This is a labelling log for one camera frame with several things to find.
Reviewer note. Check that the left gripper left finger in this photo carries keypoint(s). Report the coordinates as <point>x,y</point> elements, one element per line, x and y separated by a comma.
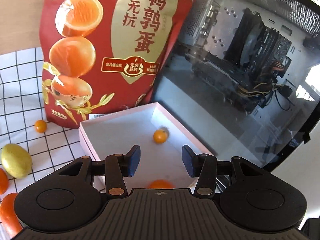
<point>118,166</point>

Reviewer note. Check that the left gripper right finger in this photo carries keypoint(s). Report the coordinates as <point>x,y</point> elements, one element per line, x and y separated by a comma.
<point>204,168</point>

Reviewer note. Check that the small tangerine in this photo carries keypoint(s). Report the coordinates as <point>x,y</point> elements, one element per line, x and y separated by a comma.
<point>160,136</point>

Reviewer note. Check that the tiny kumquat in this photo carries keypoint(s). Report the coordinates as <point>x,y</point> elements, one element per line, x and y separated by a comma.
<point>40,126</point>

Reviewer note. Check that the large green guava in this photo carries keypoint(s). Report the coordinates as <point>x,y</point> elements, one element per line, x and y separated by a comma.
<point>16,160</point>

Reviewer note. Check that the pink cardboard box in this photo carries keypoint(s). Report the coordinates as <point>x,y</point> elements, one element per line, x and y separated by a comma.
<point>116,133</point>

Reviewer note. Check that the computer case glass panel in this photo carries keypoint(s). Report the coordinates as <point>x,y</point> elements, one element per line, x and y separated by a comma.
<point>243,77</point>

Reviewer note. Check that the checkered white tablecloth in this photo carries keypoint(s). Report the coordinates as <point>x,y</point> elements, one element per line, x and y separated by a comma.
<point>21,106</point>

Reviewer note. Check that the red snack bag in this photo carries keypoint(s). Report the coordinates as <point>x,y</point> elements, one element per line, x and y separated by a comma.
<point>103,56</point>

